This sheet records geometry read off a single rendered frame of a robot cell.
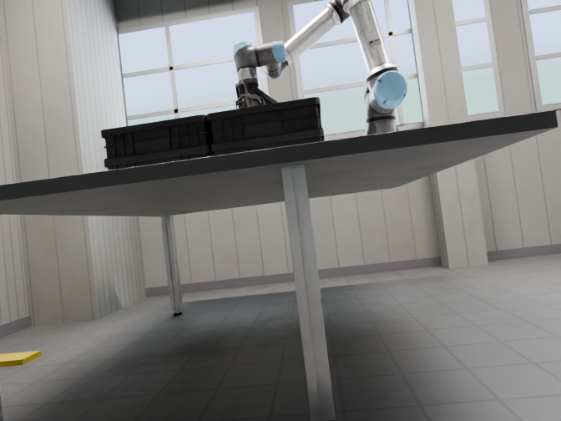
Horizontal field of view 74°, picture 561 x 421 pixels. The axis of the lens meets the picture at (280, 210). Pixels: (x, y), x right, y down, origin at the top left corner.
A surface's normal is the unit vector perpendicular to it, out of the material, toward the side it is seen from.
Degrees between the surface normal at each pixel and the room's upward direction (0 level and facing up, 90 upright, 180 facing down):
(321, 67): 90
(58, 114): 90
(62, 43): 90
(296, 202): 90
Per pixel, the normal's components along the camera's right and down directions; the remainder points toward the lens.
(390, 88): -0.01, 0.14
